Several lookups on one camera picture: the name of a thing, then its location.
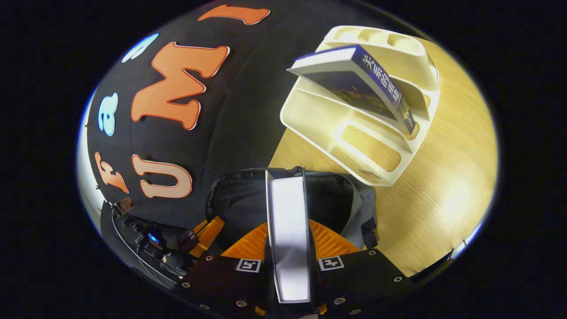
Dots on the dark blue book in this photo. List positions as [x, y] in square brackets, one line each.
[354, 84]

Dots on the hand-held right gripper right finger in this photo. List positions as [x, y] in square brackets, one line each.
[354, 279]

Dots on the black backdrop cloth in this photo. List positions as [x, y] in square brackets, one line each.
[243, 110]

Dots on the grey schoolbag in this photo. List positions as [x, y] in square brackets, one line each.
[330, 199]

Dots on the cream plastic bookshelf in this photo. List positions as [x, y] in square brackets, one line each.
[336, 133]

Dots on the white portrait cover book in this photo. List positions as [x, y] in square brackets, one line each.
[290, 239]

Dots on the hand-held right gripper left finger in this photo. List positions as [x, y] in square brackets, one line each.
[221, 279]

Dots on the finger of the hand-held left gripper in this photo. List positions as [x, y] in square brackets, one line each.
[206, 237]

